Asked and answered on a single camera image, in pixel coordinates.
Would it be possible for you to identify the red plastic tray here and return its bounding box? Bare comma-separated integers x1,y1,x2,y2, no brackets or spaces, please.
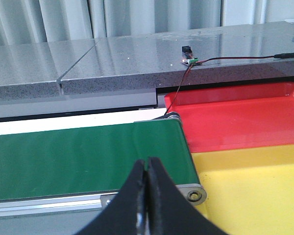
165,82,294,152

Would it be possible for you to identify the green conveyor belt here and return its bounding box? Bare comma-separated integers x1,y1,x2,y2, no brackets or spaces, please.
0,119,199,200

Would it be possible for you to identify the aluminium conveyor frame rail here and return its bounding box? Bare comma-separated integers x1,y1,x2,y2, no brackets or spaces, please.
0,183,207,218

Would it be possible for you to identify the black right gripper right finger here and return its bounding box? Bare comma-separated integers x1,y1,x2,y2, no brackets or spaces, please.
147,157,226,235

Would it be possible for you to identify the small sensor circuit board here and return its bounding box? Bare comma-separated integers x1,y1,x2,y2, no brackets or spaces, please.
181,46,199,65

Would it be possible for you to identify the white pleated curtain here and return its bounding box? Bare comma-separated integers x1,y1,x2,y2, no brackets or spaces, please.
0,0,294,46

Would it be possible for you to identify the yellow plastic tray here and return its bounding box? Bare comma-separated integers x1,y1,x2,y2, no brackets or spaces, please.
192,144,294,235

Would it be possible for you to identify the grey stone countertop slab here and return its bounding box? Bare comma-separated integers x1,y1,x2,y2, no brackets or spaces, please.
0,22,294,103

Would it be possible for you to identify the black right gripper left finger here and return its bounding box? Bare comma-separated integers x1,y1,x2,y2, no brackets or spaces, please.
77,160,146,235

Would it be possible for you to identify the red black sensor wire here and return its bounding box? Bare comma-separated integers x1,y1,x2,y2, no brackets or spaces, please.
164,52,294,116

